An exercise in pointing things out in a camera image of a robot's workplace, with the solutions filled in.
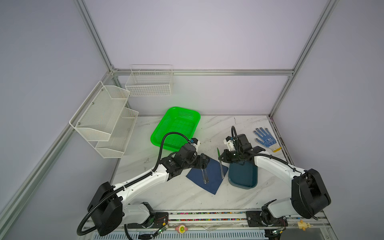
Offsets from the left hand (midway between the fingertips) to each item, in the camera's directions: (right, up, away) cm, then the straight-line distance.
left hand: (203, 160), depth 78 cm
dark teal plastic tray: (+25, -12, +9) cm, 29 cm away
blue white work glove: (+47, +8, +26) cm, 55 cm away
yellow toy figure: (+46, -29, -10) cm, 55 cm away
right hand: (+9, 0, +7) cm, 11 cm away
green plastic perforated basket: (-20, +24, +40) cm, 51 cm away
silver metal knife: (+10, -6, +4) cm, 12 cm away
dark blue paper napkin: (+7, -10, +10) cm, 16 cm away
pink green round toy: (-11, -29, -11) cm, 33 cm away
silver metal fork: (+2, -12, +10) cm, 16 cm away
